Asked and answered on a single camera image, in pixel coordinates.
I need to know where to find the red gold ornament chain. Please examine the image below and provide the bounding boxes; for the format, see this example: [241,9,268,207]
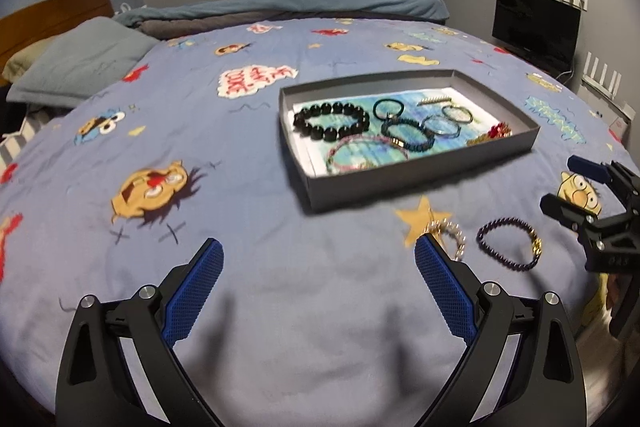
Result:
[465,121,514,148]

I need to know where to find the thin silver hoop bangle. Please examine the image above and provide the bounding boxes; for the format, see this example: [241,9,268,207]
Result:
[442,104,474,124]

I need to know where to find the silver bangle ring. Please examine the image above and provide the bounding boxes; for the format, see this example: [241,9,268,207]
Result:
[422,114,462,140]

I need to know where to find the pink string bracelet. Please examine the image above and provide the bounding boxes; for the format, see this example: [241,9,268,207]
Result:
[326,134,409,174]

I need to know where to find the black elastic hair tie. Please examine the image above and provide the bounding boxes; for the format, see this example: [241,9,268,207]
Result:
[372,98,406,122]

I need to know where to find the dark blue beaded bracelet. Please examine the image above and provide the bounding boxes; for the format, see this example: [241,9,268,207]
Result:
[380,118,437,154]

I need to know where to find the white router with antennas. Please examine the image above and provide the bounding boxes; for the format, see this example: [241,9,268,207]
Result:
[578,52,636,122]

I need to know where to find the black television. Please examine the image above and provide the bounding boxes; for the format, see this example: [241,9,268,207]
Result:
[491,0,582,74]

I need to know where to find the blue cartoon bedspread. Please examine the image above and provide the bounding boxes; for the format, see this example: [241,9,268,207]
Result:
[0,16,637,427]

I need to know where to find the gold bar hair clip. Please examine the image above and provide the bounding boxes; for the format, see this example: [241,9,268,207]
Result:
[416,96,451,106]

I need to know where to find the striped black white pillow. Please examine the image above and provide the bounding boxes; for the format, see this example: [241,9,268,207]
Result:
[0,113,48,171]

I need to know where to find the grey shallow cardboard tray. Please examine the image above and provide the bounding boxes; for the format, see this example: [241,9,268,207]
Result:
[279,69,540,211]

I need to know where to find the printed paper sheet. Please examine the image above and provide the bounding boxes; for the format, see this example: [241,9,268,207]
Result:
[283,87,512,178]

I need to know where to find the grey-blue pillow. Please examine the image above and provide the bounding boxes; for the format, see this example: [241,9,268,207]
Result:
[6,16,158,108]

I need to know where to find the olive pillow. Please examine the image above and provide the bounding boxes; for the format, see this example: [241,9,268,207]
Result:
[1,36,56,83]

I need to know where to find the blue folded blanket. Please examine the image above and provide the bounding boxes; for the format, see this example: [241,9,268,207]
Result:
[114,0,450,40]

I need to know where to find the wooden headboard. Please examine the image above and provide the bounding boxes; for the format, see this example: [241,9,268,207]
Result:
[0,0,114,68]

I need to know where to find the dark purple bead bracelet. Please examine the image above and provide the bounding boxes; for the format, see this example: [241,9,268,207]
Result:
[475,217,544,272]

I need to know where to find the black bead bracelet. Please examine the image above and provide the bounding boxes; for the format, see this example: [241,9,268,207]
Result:
[292,100,372,143]

